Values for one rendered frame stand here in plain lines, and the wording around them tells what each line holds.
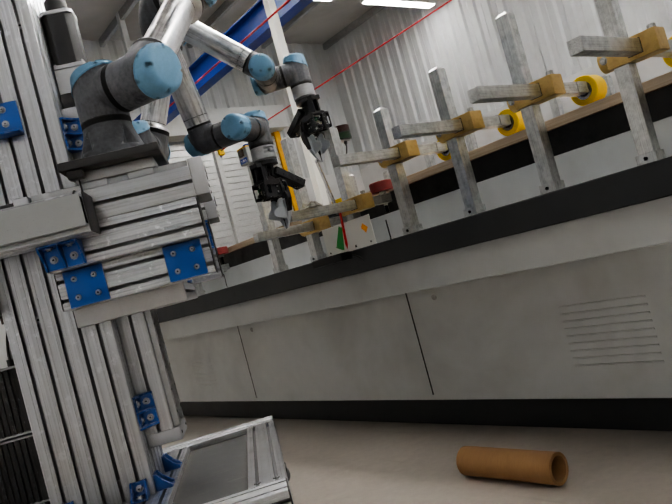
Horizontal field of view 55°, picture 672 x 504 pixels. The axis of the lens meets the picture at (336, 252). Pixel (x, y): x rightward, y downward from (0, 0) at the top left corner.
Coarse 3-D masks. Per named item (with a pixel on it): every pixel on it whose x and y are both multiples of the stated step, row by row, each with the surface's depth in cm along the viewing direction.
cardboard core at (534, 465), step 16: (464, 448) 180; (480, 448) 176; (496, 448) 173; (464, 464) 177; (480, 464) 173; (496, 464) 169; (512, 464) 165; (528, 464) 161; (544, 464) 158; (560, 464) 162; (512, 480) 167; (528, 480) 162; (544, 480) 158; (560, 480) 159
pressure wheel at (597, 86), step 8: (576, 80) 172; (584, 80) 171; (592, 80) 169; (600, 80) 170; (592, 88) 169; (600, 88) 169; (584, 96) 172; (592, 96) 170; (600, 96) 171; (584, 104) 172
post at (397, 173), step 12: (384, 108) 200; (384, 120) 199; (384, 132) 199; (384, 144) 200; (396, 144) 200; (396, 168) 198; (396, 180) 199; (396, 192) 200; (408, 192) 199; (408, 204) 198; (408, 216) 198
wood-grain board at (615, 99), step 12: (648, 84) 157; (660, 84) 155; (612, 96) 165; (588, 108) 170; (600, 108) 167; (552, 120) 178; (564, 120) 176; (576, 120) 174; (492, 144) 195; (504, 144) 191; (480, 156) 199; (432, 168) 214; (444, 168) 210; (408, 180) 223; (276, 228) 289; (252, 240) 306
